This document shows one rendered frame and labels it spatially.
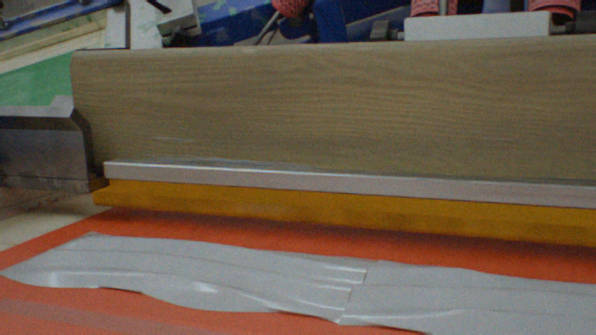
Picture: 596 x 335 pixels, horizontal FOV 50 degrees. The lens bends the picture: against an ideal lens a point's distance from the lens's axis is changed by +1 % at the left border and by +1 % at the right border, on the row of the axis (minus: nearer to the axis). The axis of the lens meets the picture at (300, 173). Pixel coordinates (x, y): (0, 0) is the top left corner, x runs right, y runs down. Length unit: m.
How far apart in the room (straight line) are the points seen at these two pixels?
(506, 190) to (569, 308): 0.06
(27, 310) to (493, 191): 0.21
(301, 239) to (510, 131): 0.12
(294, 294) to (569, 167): 0.14
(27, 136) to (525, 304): 0.30
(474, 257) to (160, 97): 0.19
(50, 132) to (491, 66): 0.25
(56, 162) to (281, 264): 0.17
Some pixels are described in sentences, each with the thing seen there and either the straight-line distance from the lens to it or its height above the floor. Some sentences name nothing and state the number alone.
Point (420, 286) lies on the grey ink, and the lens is 0.27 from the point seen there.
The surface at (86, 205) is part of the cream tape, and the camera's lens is 0.46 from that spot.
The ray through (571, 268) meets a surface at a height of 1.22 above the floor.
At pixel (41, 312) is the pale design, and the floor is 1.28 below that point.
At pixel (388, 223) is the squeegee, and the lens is 0.34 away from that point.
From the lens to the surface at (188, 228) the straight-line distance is 0.38.
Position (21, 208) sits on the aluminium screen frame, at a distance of 0.46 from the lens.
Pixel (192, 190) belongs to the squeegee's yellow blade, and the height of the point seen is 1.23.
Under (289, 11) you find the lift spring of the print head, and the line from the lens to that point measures 0.94.
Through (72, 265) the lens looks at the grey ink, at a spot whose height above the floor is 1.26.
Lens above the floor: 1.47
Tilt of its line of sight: 41 degrees down
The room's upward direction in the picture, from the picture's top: 18 degrees counter-clockwise
